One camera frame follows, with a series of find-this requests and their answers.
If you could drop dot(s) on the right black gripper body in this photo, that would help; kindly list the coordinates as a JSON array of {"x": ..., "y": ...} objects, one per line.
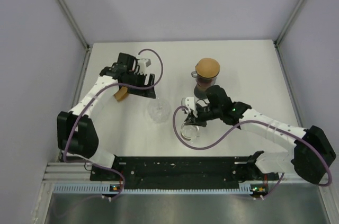
[{"x": 208, "y": 113}]

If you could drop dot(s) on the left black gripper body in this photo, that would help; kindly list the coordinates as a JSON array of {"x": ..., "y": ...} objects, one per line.
[{"x": 136, "y": 79}]

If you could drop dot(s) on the clear glass flask with coffee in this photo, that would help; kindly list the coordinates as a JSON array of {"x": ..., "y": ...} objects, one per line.
[{"x": 190, "y": 134}]

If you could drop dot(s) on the orange coffee filter box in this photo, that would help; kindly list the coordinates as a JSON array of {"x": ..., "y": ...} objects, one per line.
[{"x": 121, "y": 94}]

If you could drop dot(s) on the dark carafe with red lid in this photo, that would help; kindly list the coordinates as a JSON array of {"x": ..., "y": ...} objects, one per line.
[{"x": 201, "y": 87}]

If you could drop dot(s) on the grey transparent dripper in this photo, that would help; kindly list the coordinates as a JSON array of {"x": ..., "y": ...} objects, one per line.
[{"x": 197, "y": 76}]

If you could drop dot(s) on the brown paper coffee filter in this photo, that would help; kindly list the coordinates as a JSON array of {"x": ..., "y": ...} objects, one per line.
[{"x": 208, "y": 67}]

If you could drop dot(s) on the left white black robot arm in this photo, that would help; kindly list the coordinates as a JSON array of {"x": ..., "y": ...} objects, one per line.
[{"x": 76, "y": 133}]

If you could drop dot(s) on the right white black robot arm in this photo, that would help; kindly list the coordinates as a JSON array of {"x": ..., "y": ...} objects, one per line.
[{"x": 307, "y": 152}]

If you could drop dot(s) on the clear glass dripper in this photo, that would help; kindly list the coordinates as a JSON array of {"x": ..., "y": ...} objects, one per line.
[{"x": 159, "y": 110}]

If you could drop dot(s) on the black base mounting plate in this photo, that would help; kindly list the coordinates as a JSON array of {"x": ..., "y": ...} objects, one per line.
[{"x": 175, "y": 173}]

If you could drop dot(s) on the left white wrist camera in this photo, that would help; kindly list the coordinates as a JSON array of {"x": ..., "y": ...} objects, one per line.
[{"x": 142, "y": 65}]

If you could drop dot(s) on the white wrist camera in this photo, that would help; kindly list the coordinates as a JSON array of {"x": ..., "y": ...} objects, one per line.
[
  {"x": 142, "y": 65},
  {"x": 189, "y": 106}
]

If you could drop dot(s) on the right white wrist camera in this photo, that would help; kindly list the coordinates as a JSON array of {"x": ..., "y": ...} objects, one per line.
[{"x": 189, "y": 106}]

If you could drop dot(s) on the left aluminium frame post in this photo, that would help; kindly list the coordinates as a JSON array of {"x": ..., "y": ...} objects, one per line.
[{"x": 72, "y": 23}]

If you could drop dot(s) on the aluminium frame post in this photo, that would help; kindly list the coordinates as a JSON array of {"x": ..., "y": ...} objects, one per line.
[
  {"x": 72, "y": 23},
  {"x": 290, "y": 22}
]

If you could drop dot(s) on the right aluminium frame post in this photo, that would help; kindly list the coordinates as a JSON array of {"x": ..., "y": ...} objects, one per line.
[{"x": 290, "y": 22}]

